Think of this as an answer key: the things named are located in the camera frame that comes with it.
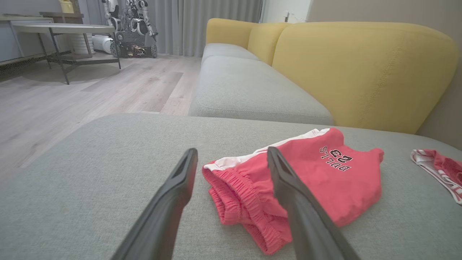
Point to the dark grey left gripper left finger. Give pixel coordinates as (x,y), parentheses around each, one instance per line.
(158,216)

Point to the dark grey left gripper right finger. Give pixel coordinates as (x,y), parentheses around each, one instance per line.
(310,224)

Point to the red basketball shorts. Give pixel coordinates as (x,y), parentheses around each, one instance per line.
(332,187)

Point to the red white basketball jersey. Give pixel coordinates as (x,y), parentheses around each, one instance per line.
(444,169)

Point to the yellow and grey sofa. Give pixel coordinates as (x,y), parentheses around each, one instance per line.
(90,173)

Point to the grey sofa seat cushion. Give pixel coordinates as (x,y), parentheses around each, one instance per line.
(225,52)
(245,90)

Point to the yellow sofa backrest cushion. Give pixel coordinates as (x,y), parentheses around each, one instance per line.
(361,72)
(265,41)
(227,32)

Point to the white cylinder appliance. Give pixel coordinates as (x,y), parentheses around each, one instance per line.
(102,43)

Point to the white wheeled background robot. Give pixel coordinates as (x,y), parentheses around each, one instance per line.
(131,32)

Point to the white ribbed stool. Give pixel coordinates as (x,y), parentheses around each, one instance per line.
(82,43)

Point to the grey curtain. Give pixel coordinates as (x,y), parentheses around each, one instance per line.
(209,21)

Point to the white table with black legs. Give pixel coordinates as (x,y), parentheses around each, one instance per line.
(65,29)

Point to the pale green TV cabinet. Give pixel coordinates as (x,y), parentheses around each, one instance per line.
(18,39)

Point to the yellow box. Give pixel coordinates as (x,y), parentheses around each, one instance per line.
(66,6)

